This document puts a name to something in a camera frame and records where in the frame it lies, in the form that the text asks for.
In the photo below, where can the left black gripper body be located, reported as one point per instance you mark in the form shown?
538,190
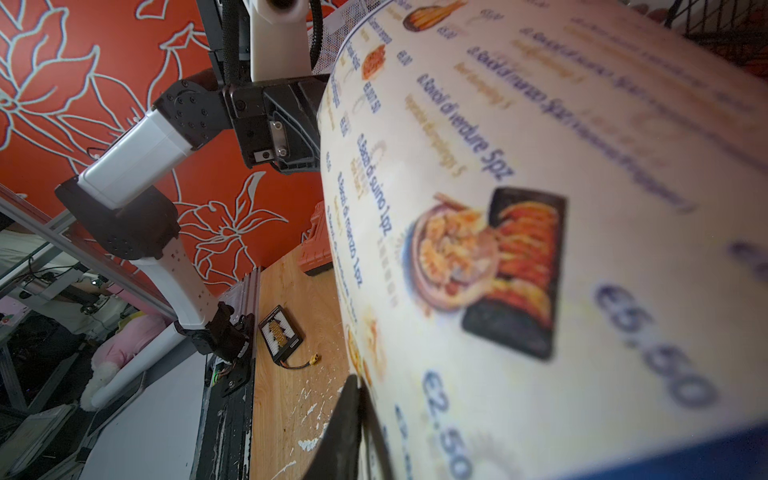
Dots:
275,123

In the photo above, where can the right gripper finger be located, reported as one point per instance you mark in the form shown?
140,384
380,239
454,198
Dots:
338,453

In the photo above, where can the laminated dim sum menu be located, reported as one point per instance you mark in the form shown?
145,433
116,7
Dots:
549,233

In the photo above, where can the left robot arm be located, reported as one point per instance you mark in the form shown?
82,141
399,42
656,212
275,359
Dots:
116,198

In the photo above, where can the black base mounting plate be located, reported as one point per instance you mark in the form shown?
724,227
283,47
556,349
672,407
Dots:
224,435

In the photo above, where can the black board with connectors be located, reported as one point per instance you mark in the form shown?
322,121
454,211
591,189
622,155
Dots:
279,334

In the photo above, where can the orange plastic tool case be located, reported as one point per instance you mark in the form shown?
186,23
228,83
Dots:
315,251

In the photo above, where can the pink plush toy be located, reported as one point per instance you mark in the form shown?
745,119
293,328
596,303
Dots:
117,351

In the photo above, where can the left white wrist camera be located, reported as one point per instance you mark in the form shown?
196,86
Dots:
279,45

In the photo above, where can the black wire wall basket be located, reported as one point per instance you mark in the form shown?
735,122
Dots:
735,30

